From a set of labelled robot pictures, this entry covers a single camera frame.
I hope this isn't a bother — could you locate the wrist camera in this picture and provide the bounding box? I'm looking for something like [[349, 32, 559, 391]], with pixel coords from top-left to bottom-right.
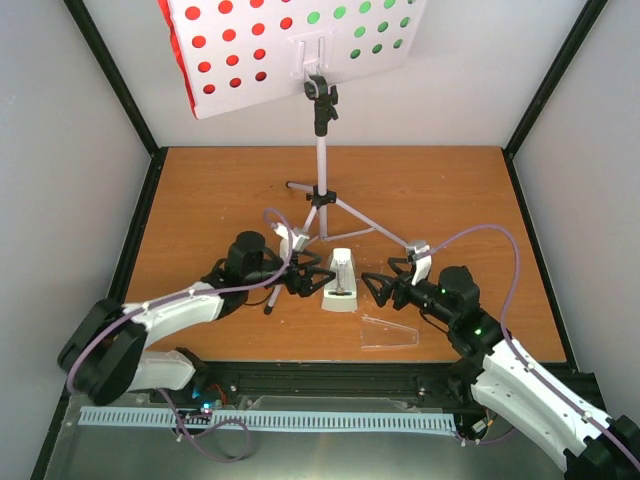
[[405, 240, 432, 286], [273, 222, 311, 260]]

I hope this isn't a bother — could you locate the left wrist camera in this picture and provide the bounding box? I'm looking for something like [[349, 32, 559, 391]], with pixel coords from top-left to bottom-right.
[[273, 222, 311, 260]]

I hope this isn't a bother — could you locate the light blue slotted cable duct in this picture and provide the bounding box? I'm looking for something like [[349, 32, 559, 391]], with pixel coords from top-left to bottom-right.
[[77, 406, 456, 436]]

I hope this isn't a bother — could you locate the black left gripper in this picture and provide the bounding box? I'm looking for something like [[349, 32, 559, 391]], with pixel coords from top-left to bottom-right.
[[246, 249, 336, 298]]

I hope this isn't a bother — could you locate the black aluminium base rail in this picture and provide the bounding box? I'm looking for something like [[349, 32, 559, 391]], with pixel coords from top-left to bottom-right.
[[69, 360, 599, 411]]

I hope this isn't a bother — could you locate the clear plastic metronome cover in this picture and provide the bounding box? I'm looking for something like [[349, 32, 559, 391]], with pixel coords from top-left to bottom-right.
[[360, 316, 420, 350]]

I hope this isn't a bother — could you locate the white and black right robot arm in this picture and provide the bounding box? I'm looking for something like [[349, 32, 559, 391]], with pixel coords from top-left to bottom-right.
[[361, 258, 639, 479]]

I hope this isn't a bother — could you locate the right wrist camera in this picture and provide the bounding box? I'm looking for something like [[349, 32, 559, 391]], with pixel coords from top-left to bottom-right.
[[405, 240, 432, 286]]

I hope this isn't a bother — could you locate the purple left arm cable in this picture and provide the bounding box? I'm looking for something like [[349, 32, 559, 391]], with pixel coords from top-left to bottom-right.
[[66, 207, 297, 462]]

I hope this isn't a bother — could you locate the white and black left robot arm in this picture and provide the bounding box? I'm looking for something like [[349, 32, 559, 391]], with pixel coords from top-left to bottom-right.
[[57, 225, 336, 406]]

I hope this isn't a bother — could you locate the white perforated stand desk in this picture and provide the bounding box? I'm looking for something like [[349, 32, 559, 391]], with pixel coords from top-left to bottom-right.
[[169, 0, 427, 120]]

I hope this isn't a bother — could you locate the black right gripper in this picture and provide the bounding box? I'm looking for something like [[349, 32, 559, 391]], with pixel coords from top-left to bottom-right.
[[362, 258, 456, 326]]

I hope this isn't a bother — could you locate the white metronome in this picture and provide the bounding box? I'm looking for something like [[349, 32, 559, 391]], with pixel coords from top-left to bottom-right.
[[321, 248, 358, 313]]

